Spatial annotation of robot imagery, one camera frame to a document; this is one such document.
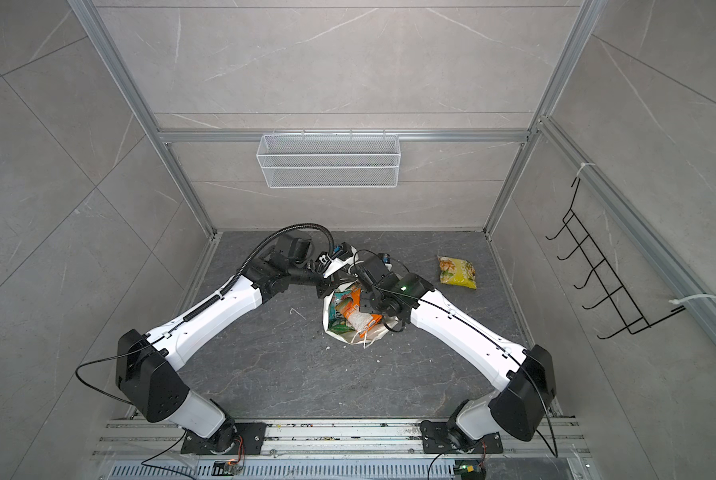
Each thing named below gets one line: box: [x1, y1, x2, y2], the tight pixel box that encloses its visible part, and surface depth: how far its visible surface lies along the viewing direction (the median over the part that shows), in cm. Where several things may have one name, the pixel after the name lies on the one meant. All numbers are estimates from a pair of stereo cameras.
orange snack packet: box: [342, 287, 383, 338], surface depth 82 cm
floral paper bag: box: [322, 290, 399, 345], surface depth 73 cm
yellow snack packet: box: [437, 255, 477, 289], surface depth 106 cm
